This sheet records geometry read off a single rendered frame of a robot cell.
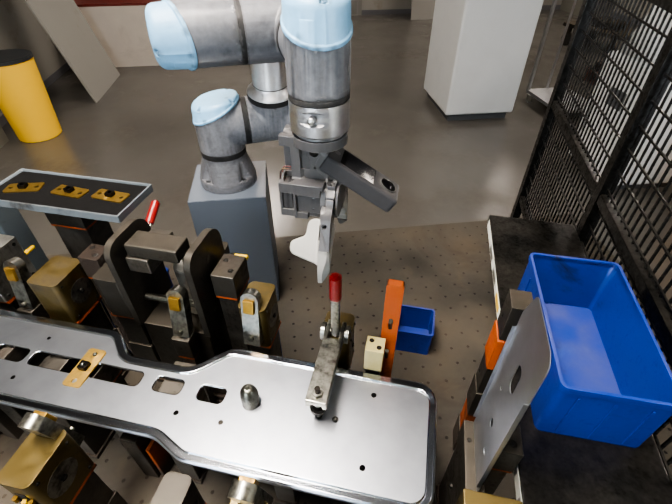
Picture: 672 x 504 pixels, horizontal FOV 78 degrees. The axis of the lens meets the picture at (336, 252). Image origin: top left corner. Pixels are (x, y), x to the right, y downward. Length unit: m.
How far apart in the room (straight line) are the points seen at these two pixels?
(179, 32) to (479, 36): 3.81
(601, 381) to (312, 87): 0.71
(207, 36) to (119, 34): 5.94
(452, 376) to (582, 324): 0.39
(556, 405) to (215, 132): 0.89
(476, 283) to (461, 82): 3.06
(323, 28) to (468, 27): 3.74
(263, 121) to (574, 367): 0.85
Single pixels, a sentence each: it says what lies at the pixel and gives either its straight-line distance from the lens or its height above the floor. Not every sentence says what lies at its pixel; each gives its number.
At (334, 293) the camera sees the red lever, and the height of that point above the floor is 1.18.
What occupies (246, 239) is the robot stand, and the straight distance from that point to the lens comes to 1.18.
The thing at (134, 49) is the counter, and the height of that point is 0.21.
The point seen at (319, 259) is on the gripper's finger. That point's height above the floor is 1.31.
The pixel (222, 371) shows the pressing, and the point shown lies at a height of 1.00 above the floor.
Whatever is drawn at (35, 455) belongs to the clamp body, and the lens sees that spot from 0.84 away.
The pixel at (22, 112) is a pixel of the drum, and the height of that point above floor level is 0.29.
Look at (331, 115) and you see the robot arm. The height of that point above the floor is 1.50.
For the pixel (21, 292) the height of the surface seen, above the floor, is 1.03.
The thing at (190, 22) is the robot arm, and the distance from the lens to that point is 0.57.
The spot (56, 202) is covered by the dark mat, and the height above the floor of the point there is 1.16.
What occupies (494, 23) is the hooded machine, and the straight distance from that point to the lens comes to 4.28.
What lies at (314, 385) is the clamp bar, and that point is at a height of 1.07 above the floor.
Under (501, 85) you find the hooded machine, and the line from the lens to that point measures 4.51.
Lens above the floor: 1.69
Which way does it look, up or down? 41 degrees down
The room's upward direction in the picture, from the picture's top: straight up
